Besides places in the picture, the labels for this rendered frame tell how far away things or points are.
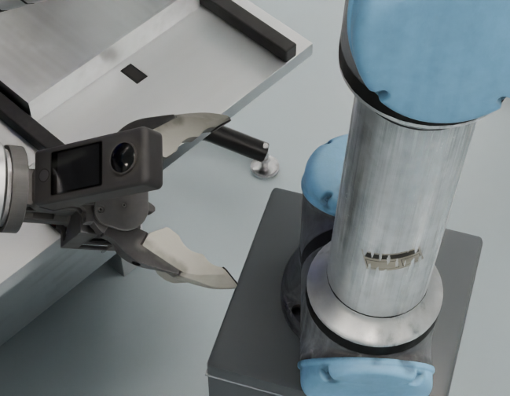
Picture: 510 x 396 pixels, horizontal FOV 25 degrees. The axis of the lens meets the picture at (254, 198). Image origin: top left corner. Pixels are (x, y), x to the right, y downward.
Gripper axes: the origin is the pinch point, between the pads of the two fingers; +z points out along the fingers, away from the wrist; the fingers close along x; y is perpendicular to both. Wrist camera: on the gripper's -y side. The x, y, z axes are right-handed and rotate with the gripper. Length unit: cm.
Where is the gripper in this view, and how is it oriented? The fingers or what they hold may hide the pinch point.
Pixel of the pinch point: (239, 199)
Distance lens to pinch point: 98.9
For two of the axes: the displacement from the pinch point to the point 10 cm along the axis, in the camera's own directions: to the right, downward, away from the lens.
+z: 9.1, 0.7, 4.2
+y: -4.2, 2.5, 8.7
